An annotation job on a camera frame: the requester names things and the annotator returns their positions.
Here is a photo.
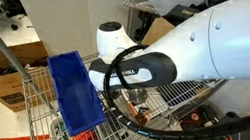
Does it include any grey dish rack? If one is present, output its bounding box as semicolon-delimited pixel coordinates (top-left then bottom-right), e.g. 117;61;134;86
47;115;130;140

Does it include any orange brown small tool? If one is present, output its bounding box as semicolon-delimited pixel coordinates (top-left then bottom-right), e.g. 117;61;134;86
125;100;153;127

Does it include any large cardboard box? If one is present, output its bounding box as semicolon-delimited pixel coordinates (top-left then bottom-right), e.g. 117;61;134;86
140;14;178;51

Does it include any blue plastic storage bin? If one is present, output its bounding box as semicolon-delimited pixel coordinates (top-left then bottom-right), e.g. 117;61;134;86
34;46;117;140

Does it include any metal shelf board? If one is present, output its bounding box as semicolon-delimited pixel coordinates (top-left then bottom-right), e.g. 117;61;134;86
122;0;167;18

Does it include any black box yellow logo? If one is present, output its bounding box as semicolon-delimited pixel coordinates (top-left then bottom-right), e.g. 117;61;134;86
166;2;202;25

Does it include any black device orange circle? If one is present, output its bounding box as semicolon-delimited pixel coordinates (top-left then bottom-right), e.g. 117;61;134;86
178;100;221;135

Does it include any open cardboard box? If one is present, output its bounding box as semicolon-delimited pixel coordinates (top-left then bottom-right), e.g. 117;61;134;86
0;33;66;119

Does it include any orange red floor strip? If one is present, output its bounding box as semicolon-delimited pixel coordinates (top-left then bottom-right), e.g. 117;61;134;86
0;126;52;140

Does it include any metal wire shelf rack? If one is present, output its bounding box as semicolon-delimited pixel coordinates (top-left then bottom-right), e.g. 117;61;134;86
12;42;229;140

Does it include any black robot cable hose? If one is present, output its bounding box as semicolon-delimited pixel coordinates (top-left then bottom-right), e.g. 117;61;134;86
94;39;250;140

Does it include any grey metal rack post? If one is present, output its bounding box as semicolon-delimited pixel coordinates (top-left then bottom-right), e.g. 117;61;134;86
0;5;42;81

